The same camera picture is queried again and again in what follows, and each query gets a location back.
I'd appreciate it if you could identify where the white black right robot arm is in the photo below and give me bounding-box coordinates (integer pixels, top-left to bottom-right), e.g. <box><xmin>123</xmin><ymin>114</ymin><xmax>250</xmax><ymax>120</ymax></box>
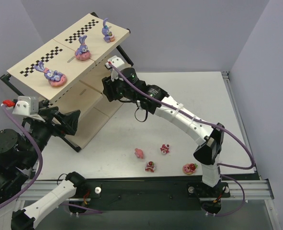
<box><xmin>102</xmin><ymin>67</ymin><xmax>224</xmax><ymax>187</ymax></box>

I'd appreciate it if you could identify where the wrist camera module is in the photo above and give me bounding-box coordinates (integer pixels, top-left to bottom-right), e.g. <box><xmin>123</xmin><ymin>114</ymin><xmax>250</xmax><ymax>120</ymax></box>
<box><xmin>104</xmin><ymin>56</ymin><xmax>125</xmax><ymax>81</ymax></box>
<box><xmin>1</xmin><ymin>96</ymin><xmax>43</xmax><ymax>121</ymax></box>

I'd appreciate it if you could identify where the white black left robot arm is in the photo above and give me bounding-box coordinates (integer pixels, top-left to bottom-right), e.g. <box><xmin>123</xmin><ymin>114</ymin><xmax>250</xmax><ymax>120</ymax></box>
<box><xmin>0</xmin><ymin>107</ymin><xmax>87</xmax><ymax>230</ymax></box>

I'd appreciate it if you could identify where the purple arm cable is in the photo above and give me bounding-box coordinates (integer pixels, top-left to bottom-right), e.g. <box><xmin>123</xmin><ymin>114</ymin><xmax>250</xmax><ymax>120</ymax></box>
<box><xmin>0</xmin><ymin>105</ymin><xmax>103</xmax><ymax>215</ymax></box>
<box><xmin>109</xmin><ymin>62</ymin><xmax>256</xmax><ymax>218</ymax></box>

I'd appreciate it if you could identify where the purple bunny holding cupcake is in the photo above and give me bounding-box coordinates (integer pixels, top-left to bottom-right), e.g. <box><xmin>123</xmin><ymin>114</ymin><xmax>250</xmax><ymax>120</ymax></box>
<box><xmin>102</xmin><ymin>18</ymin><xmax>115</xmax><ymax>43</ymax></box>

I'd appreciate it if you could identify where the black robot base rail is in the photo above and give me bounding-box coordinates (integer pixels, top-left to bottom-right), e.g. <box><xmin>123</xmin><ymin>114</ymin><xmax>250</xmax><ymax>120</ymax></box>
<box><xmin>67</xmin><ymin>176</ymin><xmax>230</xmax><ymax>213</ymax></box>

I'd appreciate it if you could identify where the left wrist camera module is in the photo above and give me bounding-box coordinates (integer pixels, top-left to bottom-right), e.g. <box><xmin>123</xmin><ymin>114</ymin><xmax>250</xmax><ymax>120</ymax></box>
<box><xmin>1</xmin><ymin>96</ymin><xmax>43</xmax><ymax>121</ymax></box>

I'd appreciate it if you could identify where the pink lying figure toy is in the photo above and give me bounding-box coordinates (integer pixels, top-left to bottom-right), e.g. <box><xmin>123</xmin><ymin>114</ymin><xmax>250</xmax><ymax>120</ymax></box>
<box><xmin>135</xmin><ymin>148</ymin><xmax>144</xmax><ymax>159</ymax></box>

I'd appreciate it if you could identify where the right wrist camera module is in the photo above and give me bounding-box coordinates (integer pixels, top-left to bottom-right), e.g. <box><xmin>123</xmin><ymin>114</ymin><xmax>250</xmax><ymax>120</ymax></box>
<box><xmin>104</xmin><ymin>56</ymin><xmax>125</xmax><ymax>81</ymax></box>

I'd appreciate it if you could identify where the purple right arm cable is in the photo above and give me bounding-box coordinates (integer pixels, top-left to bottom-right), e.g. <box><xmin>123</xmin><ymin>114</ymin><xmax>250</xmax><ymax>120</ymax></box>
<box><xmin>109</xmin><ymin>62</ymin><xmax>256</xmax><ymax>218</ymax></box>

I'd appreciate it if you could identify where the strawberry cake slice toy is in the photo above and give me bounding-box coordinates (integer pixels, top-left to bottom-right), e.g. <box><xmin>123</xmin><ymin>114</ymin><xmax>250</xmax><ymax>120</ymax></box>
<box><xmin>145</xmin><ymin>161</ymin><xmax>156</xmax><ymax>173</ymax></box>

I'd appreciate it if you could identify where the pink bear strawberry donut toy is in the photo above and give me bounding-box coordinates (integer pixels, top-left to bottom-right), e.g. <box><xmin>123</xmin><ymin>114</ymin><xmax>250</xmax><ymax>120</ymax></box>
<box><xmin>182</xmin><ymin>163</ymin><xmax>198</xmax><ymax>175</ymax></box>

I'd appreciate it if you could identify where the aluminium table frame rail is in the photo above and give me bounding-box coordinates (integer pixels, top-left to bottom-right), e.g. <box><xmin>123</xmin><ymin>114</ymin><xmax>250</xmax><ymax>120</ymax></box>
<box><xmin>18</xmin><ymin>180</ymin><xmax>273</xmax><ymax>202</ymax></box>

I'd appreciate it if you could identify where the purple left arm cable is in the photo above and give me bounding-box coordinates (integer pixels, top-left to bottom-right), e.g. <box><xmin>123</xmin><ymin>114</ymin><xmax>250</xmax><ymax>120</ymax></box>
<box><xmin>0</xmin><ymin>105</ymin><xmax>103</xmax><ymax>215</ymax></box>

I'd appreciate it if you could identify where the pink bear red cake toy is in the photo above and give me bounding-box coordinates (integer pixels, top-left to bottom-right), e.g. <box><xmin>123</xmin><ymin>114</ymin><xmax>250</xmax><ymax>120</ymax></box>
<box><xmin>160</xmin><ymin>144</ymin><xmax>170</xmax><ymax>155</ymax></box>

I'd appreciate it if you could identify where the beige three-tier shelf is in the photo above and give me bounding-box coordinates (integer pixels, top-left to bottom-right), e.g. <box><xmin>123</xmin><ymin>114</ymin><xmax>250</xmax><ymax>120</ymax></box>
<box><xmin>0</xmin><ymin>12</ymin><xmax>132</xmax><ymax>152</ymax></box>

